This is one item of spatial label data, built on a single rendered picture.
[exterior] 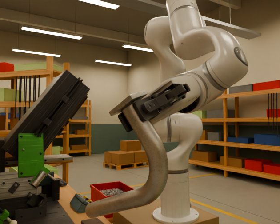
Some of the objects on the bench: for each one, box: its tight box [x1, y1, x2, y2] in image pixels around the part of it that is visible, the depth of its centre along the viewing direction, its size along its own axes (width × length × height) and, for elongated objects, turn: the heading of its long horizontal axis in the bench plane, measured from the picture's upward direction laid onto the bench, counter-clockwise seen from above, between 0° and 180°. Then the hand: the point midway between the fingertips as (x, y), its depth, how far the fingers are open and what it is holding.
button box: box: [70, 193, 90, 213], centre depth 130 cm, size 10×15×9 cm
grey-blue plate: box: [39, 172, 54, 197], centre depth 148 cm, size 10×2×14 cm
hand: (138, 114), depth 41 cm, fingers closed on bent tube, 3 cm apart
